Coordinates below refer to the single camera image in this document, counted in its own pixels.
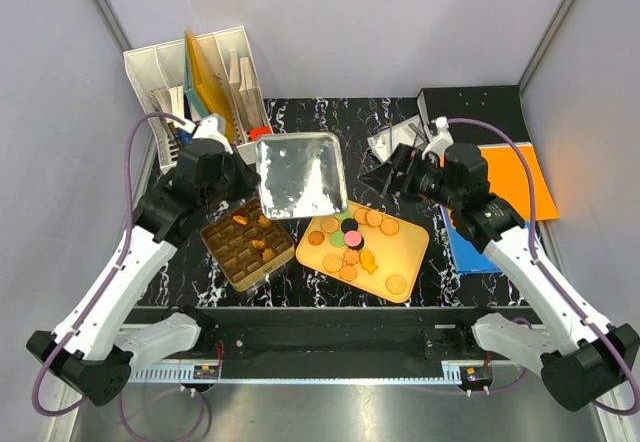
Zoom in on orange flower cookie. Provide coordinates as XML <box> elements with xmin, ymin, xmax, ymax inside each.
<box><xmin>257</xmin><ymin>215</ymin><xmax>271</xmax><ymax>227</ymax></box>

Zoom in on blue folder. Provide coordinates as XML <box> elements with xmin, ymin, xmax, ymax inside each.
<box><xmin>441</xmin><ymin>209</ymin><xmax>503</xmax><ymax>275</ymax></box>

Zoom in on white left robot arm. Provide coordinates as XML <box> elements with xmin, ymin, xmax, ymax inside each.
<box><xmin>26</xmin><ymin>138</ymin><xmax>260</xmax><ymax>406</ymax></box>

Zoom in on round tan biscuit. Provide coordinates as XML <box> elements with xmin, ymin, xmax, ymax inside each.
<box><xmin>385</xmin><ymin>275</ymin><xmax>407</xmax><ymax>295</ymax></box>

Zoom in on orange folder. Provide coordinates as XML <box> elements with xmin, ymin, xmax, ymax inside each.
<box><xmin>479</xmin><ymin>143</ymin><xmax>559</xmax><ymax>221</ymax></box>

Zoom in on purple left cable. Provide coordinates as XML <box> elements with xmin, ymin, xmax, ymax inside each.
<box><xmin>32</xmin><ymin>112</ymin><xmax>214</xmax><ymax>441</ymax></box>

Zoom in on brown compartment cookie box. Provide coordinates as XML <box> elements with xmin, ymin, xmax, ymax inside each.
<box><xmin>200</xmin><ymin>198</ymin><xmax>295</xmax><ymax>292</ymax></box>

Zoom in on yellow folder in organizer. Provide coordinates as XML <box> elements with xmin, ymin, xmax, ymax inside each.
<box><xmin>185</xmin><ymin>27</ymin><xmax>236</xmax><ymax>142</ymax></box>

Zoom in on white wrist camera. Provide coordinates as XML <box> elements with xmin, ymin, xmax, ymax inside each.
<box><xmin>192</xmin><ymin>114</ymin><xmax>226</xmax><ymax>143</ymax></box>
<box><xmin>422</xmin><ymin>117</ymin><xmax>453</xmax><ymax>161</ymax></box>

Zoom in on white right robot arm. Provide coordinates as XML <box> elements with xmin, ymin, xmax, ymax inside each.
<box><xmin>362</xmin><ymin>143</ymin><xmax>639</xmax><ymax>411</ymax></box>

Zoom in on metal tongs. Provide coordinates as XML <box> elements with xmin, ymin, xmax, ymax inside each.
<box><xmin>407</xmin><ymin>121</ymin><xmax>429</xmax><ymax>150</ymax></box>

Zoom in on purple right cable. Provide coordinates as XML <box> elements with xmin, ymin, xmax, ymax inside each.
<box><xmin>424</xmin><ymin>117</ymin><xmax>640</xmax><ymax>416</ymax></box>

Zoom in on green macaron cookie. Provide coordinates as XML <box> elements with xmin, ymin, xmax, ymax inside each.
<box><xmin>334</xmin><ymin>211</ymin><xmax>351</xmax><ymax>222</ymax></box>

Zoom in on grey booklet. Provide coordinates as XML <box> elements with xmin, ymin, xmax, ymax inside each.
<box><xmin>367</xmin><ymin>115</ymin><xmax>423</xmax><ymax>162</ymax></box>

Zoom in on pink macaron cookie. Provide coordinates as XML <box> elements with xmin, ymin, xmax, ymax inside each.
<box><xmin>344</xmin><ymin>230</ymin><xmax>363</xmax><ymax>248</ymax></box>

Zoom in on yellow cookie tray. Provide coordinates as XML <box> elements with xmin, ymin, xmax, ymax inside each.
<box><xmin>296</xmin><ymin>202</ymin><xmax>430</xmax><ymax>303</ymax></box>

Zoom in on purple cable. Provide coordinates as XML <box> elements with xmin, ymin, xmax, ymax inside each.
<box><xmin>32</xmin><ymin>112</ymin><xmax>214</xmax><ymax>441</ymax></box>
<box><xmin>424</xmin><ymin>117</ymin><xmax>640</xmax><ymax>416</ymax></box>

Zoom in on black binder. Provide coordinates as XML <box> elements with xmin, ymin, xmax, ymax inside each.
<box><xmin>417</xmin><ymin>85</ymin><xmax>531</xmax><ymax>143</ymax></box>

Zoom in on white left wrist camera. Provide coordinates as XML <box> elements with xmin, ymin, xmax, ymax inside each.
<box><xmin>192</xmin><ymin>114</ymin><xmax>226</xmax><ymax>143</ymax></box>

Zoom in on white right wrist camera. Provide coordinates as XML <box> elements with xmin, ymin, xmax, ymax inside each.
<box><xmin>422</xmin><ymin>117</ymin><xmax>453</xmax><ymax>161</ymax></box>

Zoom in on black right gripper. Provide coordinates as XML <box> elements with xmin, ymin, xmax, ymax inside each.
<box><xmin>358</xmin><ymin>142</ymin><xmax>462</xmax><ymax>210</ymax></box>

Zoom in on black sandwich cookie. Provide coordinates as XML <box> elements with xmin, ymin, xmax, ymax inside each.
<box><xmin>340</xmin><ymin>218</ymin><xmax>359</xmax><ymax>234</ymax></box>

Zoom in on orange fish cookie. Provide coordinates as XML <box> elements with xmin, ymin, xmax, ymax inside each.
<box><xmin>232</xmin><ymin>215</ymin><xmax>249</xmax><ymax>226</ymax></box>

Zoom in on silver tin lid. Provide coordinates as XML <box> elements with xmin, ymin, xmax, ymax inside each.
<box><xmin>255</xmin><ymin>132</ymin><xmax>348</xmax><ymax>220</ymax></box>

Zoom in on white file organizer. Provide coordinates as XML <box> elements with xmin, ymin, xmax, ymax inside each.
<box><xmin>124</xmin><ymin>26</ymin><xmax>272</xmax><ymax>165</ymax></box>

